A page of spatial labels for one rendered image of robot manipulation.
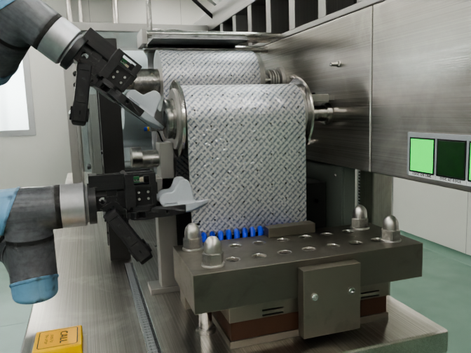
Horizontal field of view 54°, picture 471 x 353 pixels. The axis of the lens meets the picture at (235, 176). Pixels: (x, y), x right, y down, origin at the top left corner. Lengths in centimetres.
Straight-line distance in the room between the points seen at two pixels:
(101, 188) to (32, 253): 15
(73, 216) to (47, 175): 565
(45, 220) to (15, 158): 566
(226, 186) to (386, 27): 39
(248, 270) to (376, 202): 56
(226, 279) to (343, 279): 19
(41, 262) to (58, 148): 560
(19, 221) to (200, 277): 31
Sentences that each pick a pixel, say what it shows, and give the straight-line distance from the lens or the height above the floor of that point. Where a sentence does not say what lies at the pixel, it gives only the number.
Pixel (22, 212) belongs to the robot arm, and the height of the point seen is 111.
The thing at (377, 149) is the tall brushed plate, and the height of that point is 119.
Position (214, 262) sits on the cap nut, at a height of 104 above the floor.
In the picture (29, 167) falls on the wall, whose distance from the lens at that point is 646.
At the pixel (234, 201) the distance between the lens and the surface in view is 88.
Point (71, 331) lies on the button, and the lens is 82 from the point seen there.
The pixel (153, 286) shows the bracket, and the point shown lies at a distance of 99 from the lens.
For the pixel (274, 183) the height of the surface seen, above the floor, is 112.
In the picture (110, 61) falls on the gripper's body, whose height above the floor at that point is 136.
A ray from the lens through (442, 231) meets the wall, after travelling 434.
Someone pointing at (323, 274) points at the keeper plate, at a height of 101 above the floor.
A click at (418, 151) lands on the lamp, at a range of 77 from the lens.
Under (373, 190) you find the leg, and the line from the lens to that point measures 118.
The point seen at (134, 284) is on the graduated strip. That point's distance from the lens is 104.
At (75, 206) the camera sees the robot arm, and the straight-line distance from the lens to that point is 80.
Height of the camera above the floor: 126
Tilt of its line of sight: 8 degrees down
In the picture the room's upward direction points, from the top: 2 degrees counter-clockwise
